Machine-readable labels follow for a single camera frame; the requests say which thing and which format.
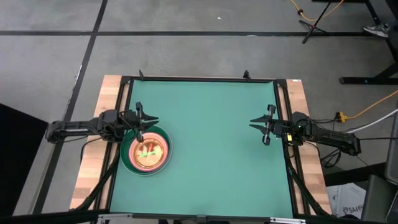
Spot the grey chair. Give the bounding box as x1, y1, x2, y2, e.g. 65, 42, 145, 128
360, 108, 398, 224

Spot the black desk frame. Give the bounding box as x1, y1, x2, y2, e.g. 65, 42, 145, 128
338, 0, 398, 85

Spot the white cable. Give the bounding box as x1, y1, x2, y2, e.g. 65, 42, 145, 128
345, 109, 398, 134

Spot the dark green plastic plate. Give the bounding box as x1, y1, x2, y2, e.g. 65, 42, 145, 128
120, 125, 173, 175

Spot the black metal rig frame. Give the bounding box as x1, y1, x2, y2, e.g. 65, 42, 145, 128
70, 70, 333, 224

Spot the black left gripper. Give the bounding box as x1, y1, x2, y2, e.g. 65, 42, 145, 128
124, 101, 159, 143

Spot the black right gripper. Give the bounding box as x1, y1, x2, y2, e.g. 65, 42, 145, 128
249, 104, 284, 146

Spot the silver metal bracket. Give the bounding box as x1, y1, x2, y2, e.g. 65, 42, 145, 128
97, 213, 134, 224
269, 217, 307, 224

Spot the large clear green plate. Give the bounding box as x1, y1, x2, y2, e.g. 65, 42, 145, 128
119, 123, 174, 177

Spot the clear red plate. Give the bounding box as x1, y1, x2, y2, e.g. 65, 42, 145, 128
128, 132, 170, 173

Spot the black panel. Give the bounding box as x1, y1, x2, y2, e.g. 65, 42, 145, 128
0, 103, 49, 218

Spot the green table mat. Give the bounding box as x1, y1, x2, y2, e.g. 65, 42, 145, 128
109, 79, 295, 218

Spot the person's shoe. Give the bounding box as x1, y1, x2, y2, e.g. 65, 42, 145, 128
363, 23, 391, 39

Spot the orange extension cable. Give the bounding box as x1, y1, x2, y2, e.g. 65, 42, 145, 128
337, 90, 398, 123
289, 0, 346, 22

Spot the black tripod stand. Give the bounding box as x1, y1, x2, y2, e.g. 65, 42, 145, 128
298, 0, 335, 44

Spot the white cardboard box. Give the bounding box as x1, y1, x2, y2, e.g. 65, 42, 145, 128
325, 182, 368, 218

